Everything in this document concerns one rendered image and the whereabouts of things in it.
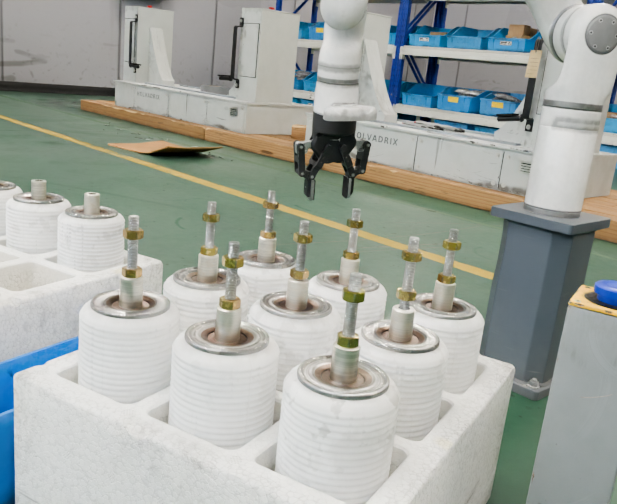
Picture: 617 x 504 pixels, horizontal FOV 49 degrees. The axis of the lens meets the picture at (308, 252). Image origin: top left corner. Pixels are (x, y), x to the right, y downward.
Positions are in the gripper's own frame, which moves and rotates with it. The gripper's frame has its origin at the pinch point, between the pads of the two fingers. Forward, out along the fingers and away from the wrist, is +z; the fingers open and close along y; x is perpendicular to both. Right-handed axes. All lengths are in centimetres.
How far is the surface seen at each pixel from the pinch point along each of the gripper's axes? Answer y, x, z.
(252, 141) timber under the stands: -64, -257, 60
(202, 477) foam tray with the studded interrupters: 37, 63, 1
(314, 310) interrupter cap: 22, 49, -5
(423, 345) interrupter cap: 15, 59, -5
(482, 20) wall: -562, -772, 28
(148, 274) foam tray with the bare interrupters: 33.3, 10.5, 8.1
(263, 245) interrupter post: 22.0, 31.2, -4.5
